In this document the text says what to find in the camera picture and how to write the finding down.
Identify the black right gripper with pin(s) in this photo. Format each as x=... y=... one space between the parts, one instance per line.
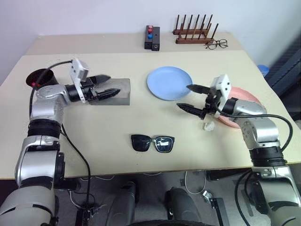
x=212 y=101

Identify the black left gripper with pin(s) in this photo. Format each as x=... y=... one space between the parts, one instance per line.
x=89 y=90

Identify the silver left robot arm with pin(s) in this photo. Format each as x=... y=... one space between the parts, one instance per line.
x=47 y=94

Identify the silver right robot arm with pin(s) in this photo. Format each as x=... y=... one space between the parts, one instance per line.
x=249 y=108

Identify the black cup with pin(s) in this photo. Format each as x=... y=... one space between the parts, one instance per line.
x=50 y=76

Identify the dark framed clear glasses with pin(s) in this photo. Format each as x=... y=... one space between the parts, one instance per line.
x=217 y=44

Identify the crumpled white wrapper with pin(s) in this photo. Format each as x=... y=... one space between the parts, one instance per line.
x=208 y=126

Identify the blue plate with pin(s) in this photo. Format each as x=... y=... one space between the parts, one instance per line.
x=168 y=82

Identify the pink plate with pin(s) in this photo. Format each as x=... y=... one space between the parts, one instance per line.
x=244 y=94

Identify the brown wooden dish rack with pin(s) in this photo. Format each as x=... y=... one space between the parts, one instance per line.
x=188 y=40

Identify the black box with coloured knobs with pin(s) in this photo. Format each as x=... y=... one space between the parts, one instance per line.
x=148 y=43

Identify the black sunglasses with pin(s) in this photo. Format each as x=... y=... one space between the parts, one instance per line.
x=141 y=142

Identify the plain black box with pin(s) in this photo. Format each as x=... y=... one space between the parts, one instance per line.
x=156 y=41

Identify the black power strip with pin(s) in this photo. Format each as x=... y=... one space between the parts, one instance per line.
x=83 y=216

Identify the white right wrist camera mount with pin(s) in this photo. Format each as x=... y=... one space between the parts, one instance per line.
x=223 y=84

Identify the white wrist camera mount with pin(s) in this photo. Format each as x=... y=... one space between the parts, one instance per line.
x=223 y=84
x=78 y=68

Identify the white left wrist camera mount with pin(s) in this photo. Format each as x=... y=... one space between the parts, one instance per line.
x=78 y=68

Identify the black metal table bracket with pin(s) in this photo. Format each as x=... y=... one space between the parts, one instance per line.
x=219 y=212

